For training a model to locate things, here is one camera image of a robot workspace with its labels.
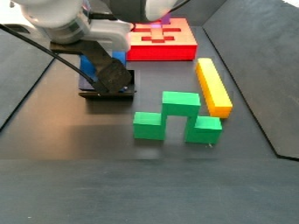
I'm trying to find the red slotted base block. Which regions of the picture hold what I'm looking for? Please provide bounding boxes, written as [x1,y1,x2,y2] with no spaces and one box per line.
[126,18,197,61]

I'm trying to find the green stepped block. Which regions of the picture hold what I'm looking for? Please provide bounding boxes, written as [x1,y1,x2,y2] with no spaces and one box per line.
[133,91,221,144]

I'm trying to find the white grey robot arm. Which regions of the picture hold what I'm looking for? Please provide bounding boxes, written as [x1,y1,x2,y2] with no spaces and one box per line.
[0,0,190,52]

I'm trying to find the black angled fixture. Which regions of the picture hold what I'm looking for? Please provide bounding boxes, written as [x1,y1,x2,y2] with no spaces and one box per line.
[78,70,136,100]

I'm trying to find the black cable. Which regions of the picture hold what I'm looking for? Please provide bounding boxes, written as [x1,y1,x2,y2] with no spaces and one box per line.
[0,24,98,88]

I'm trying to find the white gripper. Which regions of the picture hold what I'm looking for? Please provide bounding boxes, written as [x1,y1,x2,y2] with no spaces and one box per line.
[49,18,133,55]

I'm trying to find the purple U-shaped block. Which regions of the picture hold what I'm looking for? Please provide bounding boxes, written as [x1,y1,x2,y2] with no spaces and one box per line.
[150,14,170,28]

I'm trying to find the blue U-shaped block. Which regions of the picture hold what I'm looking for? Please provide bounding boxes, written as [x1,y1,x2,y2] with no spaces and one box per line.
[78,51,126,91]

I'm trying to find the yellow long bar block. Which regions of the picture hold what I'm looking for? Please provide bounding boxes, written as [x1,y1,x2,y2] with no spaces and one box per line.
[194,58,232,118]

